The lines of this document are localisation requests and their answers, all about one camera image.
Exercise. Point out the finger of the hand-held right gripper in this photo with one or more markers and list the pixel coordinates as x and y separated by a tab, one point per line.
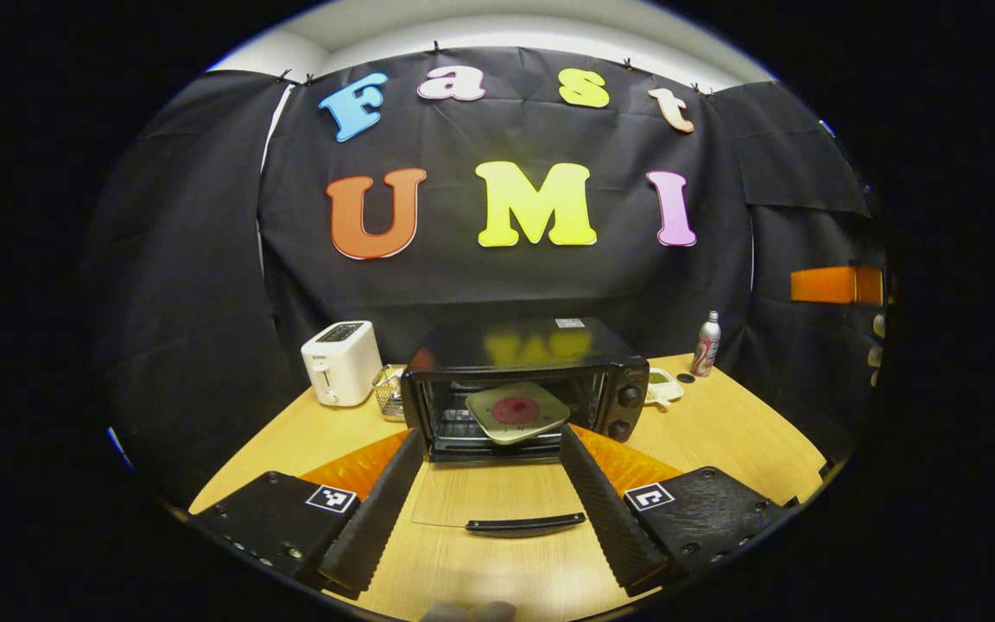
834	285

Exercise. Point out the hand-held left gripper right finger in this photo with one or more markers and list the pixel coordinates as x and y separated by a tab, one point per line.
605	510

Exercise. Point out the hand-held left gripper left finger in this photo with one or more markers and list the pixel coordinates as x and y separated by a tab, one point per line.
381	510

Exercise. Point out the cream plate with pink food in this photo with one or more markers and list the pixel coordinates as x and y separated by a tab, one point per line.
515	410

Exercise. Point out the black electric oven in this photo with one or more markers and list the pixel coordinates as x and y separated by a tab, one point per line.
532	345

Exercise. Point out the white divided snack dish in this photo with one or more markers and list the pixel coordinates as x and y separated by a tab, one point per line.
666	389

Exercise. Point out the silver bottle with red label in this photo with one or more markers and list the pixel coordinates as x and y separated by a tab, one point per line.
706	345

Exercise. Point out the white toaster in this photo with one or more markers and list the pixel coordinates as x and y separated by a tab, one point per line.
342	363

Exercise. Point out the black backdrop cloth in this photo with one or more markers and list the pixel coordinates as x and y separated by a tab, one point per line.
204	259

